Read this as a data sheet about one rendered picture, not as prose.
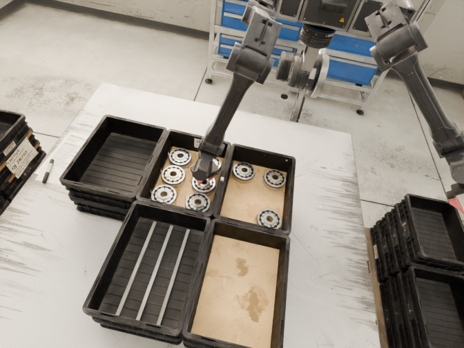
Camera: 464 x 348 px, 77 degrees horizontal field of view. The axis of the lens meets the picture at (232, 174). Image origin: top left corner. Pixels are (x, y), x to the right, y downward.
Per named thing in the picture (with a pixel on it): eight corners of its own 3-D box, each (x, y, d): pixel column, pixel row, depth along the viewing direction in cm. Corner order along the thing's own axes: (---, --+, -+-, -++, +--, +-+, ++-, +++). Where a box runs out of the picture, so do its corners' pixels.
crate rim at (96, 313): (134, 202, 111) (134, 199, 109) (211, 220, 110) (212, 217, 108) (81, 313, 86) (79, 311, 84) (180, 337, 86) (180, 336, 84)
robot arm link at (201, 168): (225, 142, 106) (203, 134, 104) (219, 166, 99) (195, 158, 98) (215, 160, 115) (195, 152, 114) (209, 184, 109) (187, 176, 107)
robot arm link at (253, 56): (291, 25, 68) (252, 6, 66) (266, 79, 75) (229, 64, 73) (275, 10, 105) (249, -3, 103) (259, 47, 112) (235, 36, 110)
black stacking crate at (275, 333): (210, 232, 118) (212, 218, 109) (282, 248, 117) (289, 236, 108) (181, 342, 93) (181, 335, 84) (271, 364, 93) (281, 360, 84)
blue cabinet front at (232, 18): (217, 54, 289) (223, -8, 245) (288, 68, 289) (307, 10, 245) (217, 55, 287) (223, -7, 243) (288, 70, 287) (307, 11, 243)
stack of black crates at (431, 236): (368, 227, 208) (405, 192, 173) (409, 235, 208) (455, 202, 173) (376, 283, 183) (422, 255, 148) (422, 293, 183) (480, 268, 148)
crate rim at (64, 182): (105, 117, 136) (105, 113, 134) (168, 131, 136) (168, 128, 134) (59, 184, 111) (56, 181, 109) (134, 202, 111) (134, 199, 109)
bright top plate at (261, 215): (258, 207, 122) (258, 206, 122) (282, 212, 122) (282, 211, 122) (255, 228, 116) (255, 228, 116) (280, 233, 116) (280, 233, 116)
